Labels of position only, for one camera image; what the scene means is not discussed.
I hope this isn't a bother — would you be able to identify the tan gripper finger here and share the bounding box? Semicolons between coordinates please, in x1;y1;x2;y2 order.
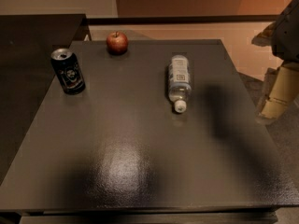
261;68;278;105
256;61;299;125

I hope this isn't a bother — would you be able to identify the red apple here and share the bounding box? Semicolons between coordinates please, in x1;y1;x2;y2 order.
106;31;129;55

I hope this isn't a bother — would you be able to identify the black soda can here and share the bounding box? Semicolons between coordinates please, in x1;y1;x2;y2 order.
50;49;85;95

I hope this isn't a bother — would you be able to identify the clear plastic water bottle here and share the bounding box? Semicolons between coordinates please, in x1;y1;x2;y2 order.
168;55;192;114

